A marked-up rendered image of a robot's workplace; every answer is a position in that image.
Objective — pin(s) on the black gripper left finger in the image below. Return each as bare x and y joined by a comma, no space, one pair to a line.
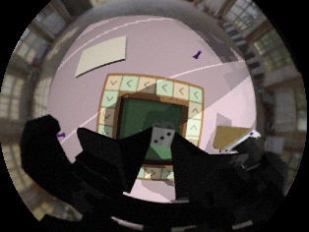
127,154

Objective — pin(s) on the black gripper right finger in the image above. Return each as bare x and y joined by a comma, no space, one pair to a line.
193,166

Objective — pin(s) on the grey die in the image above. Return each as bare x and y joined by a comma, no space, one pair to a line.
163,133

